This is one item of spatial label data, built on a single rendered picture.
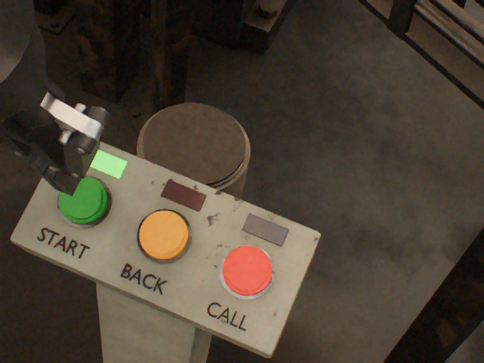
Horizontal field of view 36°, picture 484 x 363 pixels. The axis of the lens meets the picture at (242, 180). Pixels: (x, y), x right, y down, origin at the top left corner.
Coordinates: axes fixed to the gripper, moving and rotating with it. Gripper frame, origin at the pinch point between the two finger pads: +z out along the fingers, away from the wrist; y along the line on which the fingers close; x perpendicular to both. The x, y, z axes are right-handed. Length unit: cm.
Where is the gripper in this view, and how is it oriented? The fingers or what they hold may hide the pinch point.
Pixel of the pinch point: (60, 162)
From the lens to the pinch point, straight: 55.2
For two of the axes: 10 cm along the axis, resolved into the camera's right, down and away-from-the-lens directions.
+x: -4.0, 8.8, -2.4
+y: -9.2, -3.8, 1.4
